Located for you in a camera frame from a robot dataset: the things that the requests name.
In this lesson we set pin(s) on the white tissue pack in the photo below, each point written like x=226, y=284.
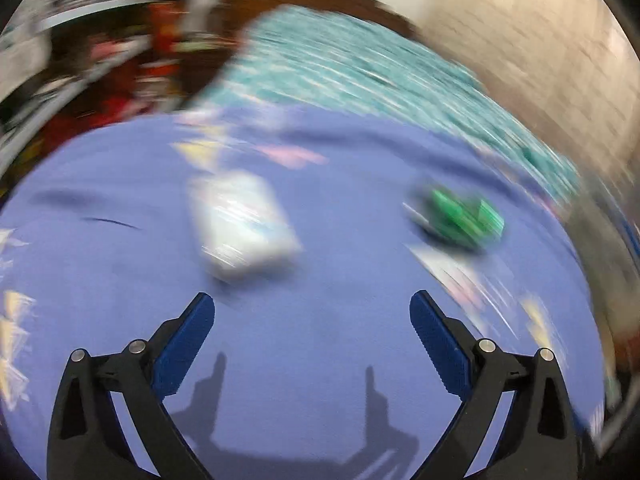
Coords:
x=240, y=225

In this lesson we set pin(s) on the crushed green can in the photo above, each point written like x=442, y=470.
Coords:
x=460, y=215

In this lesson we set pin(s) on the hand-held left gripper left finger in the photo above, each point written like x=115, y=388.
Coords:
x=182, y=345

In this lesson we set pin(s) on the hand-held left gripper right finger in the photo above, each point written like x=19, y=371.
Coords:
x=440, y=345

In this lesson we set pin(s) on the clear plastic storage box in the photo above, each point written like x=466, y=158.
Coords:
x=605, y=240

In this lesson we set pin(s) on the blue patterned bed sheet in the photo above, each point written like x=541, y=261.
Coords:
x=300, y=170

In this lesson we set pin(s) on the grey metal shelf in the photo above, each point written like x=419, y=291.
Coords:
x=85, y=10

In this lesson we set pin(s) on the teal patterned quilt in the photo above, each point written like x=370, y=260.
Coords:
x=375, y=60

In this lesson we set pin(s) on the beige leaf print curtain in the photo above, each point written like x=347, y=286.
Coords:
x=540, y=35

